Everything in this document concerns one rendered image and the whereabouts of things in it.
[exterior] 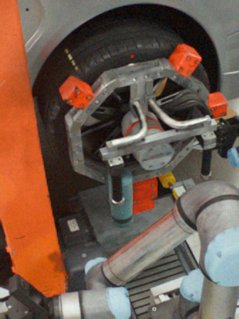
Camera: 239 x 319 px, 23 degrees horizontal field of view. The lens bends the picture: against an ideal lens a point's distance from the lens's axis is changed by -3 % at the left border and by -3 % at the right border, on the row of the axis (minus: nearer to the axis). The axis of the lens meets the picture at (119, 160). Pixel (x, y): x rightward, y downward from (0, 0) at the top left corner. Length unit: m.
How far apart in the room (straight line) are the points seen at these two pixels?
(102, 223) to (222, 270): 1.63
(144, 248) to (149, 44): 0.96
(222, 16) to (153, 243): 1.16
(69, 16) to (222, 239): 1.11
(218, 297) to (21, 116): 0.67
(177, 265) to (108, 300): 1.52
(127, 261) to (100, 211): 1.42
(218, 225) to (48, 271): 0.99
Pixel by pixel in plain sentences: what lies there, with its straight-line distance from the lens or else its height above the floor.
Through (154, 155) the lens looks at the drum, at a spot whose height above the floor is 0.86.
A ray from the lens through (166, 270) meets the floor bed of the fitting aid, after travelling 2.85.
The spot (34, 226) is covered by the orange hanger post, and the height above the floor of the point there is 0.94.
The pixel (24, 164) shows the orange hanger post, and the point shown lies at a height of 1.21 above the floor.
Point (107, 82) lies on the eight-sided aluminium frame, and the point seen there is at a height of 1.11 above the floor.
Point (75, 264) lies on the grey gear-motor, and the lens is 2.40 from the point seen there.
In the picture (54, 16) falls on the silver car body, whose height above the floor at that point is 1.33.
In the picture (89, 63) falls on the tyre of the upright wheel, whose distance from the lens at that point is 2.09.
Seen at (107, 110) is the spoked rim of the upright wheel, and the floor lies 0.90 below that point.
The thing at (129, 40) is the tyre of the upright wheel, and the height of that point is 1.18.
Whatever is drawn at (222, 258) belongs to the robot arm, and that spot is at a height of 1.44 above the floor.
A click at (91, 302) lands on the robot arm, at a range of 1.31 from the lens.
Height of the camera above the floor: 2.37
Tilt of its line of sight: 45 degrees down
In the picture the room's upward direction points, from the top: 3 degrees counter-clockwise
